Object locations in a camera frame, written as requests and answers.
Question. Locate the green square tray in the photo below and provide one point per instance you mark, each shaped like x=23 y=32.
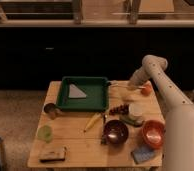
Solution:
x=96 y=89

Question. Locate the black utensil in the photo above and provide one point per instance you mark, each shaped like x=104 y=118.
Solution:
x=103 y=137

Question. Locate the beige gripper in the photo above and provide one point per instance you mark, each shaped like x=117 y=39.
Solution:
x=138 y=78

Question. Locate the yellow banana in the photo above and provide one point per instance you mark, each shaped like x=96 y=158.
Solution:
x=94 y=119

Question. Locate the green plastic cup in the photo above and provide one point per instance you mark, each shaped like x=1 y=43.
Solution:
x=45 y=133

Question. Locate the white cup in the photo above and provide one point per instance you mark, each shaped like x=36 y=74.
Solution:
x=135 y=111

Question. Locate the dark purple bowl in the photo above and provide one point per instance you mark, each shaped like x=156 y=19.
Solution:
x=116 y=132

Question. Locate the bunch of dark grapes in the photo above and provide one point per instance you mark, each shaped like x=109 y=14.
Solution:
x=122 y=110

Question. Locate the orange bowl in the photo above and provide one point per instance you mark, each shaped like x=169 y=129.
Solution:
x=152 y=133

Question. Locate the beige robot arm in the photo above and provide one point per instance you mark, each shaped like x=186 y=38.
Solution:
x=178 y=148

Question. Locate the orange fruit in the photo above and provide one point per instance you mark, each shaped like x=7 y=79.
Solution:
x=146 y=90

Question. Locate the blue sponge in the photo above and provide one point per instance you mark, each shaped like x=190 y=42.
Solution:
x=142 y=153

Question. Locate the grey triangular cloth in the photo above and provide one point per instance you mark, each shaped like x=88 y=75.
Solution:
x=75 y=92

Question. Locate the green vegetable toy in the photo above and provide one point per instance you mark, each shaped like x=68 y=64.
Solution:
x=127 y=120

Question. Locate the wooden shelf rack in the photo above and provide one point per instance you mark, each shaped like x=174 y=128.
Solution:
x=97 y=13

